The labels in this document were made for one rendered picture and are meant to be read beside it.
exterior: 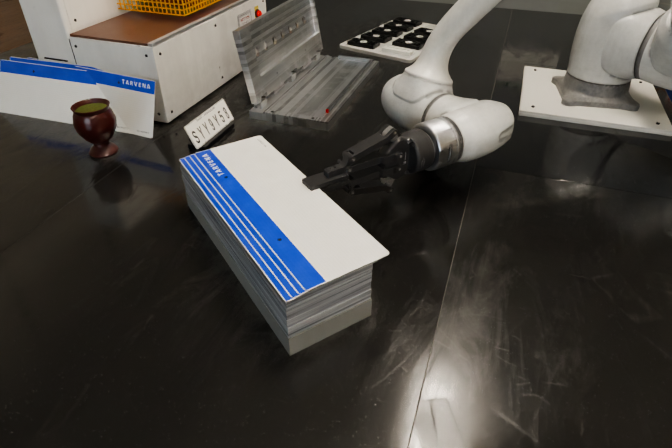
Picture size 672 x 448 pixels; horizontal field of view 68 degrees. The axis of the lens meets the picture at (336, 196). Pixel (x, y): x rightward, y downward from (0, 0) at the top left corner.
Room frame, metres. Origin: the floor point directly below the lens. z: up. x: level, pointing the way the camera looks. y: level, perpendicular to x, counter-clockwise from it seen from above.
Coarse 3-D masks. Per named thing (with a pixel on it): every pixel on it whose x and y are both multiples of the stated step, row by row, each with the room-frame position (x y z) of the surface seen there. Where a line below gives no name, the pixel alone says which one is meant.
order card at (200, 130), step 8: (216, 104) 1.07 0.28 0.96; (224, 104) 1.10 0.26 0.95; (208, 112) 1.04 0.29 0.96; (216, 112) 1.06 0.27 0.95; (224, 112) 1.08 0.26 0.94; (200, 120) 1.00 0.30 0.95; (208, 120) 1.02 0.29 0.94; (216, 120) 1.04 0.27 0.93; (224, 120) 1.07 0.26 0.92; (184, 128) 0.95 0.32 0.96; (192, 128) 0.97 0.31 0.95; (200, 128) 0.99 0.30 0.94; (208, 128) 1.01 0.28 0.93; (216, 128) 1.03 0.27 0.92; (192, 136) 0.96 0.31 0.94; (200, 136) 0.98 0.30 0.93; (208, 136) 0.99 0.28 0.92; (200, 144) 0.96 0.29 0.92
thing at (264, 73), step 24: (288, 0) 1.41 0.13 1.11; (312, 0) 1.53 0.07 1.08; (264, 24) 1.26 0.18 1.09; (288, 24) 1.38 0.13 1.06; (312, 24) 1.52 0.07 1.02; (240, 48) 1.13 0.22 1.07; (264, 48) 1.23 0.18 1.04; (288, 48) 1.35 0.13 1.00; (312, 48) 1.46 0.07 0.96; (264, 72) 1.19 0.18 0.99; (288, 72) 1.29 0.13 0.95
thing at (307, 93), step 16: (320, 64) 1.45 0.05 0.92; (336, 64) 1.45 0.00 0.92; (352, 64) 1.45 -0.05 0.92; (288, 80) 1.29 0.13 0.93; (304, 80) 1.32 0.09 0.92; (320, 80) 1.32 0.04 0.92; (336, 80) 1.32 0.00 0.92; (368, 80) 1.37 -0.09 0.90; (272, 96) 1.21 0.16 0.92; (288, 96) 1.21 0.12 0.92; (304, 96) 1.21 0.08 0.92; (320, 96) 1.21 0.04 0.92; (336, 96) 1.21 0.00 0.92; (352, 96) 1.23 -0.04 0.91; (256, 112) 1.12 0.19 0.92; (288, 112) 1.12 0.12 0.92; (304, 112) 1.12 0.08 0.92; (320, 112) 1.12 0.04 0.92; (336, 112) 1.11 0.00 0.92; (320, 128) 1.06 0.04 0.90
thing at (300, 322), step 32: (192, 192) 0.71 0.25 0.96; (224, 224) 0.59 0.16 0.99; (224, 256) 0.61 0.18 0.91; (256, 256) 0.50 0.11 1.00; (256, 288) 0.50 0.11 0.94; (320, 288) 0.45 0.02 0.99; (352, 288) 0.47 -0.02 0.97; (288, 320) 0.42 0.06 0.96; (320, 320) 0.45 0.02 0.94; (352, 320) 0.47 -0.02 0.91; (288, 352) 0.42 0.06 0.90
